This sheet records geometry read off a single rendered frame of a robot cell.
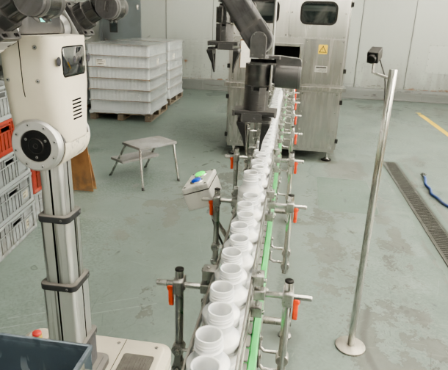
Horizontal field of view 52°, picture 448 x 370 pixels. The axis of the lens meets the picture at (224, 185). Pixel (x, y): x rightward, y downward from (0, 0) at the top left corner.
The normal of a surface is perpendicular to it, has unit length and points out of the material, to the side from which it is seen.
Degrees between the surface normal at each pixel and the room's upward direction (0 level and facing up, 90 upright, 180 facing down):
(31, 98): 101
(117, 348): 0
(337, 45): 90
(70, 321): 90
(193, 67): 90
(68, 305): 90
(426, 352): 0
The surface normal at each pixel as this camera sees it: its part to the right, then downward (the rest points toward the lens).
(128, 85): -0.11, 0.33
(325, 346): 0.04, -0.94
